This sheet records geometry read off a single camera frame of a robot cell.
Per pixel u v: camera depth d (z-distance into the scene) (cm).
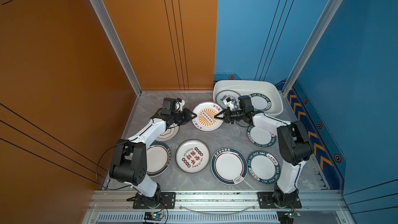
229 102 87
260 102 113
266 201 72
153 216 71
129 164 45
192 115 87
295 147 51
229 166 83
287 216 70
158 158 91
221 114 86
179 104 85
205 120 87
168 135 96
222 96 115
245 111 76
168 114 71
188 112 81
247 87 114
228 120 82
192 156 87
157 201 66
